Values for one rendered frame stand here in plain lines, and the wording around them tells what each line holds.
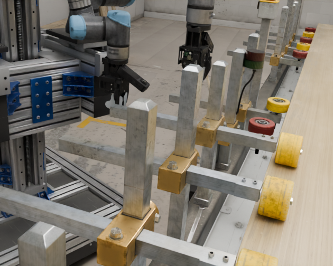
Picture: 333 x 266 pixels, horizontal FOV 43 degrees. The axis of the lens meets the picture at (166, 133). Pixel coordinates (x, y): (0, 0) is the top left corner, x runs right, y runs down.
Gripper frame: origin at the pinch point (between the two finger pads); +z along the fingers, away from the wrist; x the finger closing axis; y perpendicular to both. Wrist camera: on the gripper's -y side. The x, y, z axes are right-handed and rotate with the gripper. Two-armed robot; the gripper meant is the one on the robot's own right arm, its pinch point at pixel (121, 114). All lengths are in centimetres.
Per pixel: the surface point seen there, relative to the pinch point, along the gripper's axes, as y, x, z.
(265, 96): -39, -95, 13
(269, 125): -51, 2, -8
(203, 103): -23.4, -23.6, -1.7
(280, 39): -38, -127, -13
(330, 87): -68, -57, -7
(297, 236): -64, 55, -7
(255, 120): -46.3, -0.6, -7.7
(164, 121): -25.6, 26.4, -12.4
